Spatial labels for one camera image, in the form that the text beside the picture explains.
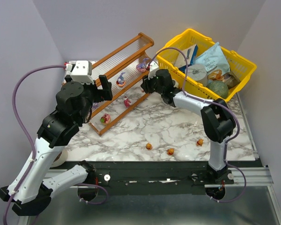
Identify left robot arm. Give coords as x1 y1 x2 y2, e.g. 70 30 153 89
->
0 75 112 216

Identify wooden tiered shelf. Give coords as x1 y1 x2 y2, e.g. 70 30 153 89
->
61 32 163 136

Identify tape roll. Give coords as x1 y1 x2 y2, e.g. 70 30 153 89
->
51 150 68 168

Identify orange bear toy right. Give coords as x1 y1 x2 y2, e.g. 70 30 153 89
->
196 139 204 146

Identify brown snack packet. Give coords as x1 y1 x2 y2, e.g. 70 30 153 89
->
223 71 241 89

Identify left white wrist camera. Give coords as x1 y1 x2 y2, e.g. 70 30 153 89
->
65 60 95 85

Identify grey round tin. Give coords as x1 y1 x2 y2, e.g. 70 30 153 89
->
187 64 208 87

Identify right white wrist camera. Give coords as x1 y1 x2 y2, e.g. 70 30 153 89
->
148 61 159 80

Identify orange bear toy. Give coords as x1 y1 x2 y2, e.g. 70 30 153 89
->
167 148 175 155
196 139 204 146

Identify green melon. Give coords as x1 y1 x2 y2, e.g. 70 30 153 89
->
207 81 229 99

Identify orange bear toy front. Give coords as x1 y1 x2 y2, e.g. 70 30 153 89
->
167 148 175 155

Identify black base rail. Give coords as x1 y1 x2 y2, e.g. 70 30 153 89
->
67 160 235 195

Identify pink strawberry cake toy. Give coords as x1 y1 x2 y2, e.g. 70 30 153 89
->
100 113 111 125

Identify blue white box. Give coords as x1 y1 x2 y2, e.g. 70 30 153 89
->
174 45 198 73

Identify dark pink cake toy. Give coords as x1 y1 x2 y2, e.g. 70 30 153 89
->
124 96 132 108

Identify light blue chips bag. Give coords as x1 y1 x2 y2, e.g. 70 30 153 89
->
194 42 230 81

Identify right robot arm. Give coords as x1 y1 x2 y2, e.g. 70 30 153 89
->
141 69 236 181

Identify purple sitting bunny toy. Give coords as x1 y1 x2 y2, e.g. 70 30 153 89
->
92 103 98 110

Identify small burger toy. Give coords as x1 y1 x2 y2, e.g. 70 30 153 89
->
146 143 152 150

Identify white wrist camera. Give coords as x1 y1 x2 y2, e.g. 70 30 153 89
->
148 61 159 80
65 60 95 85

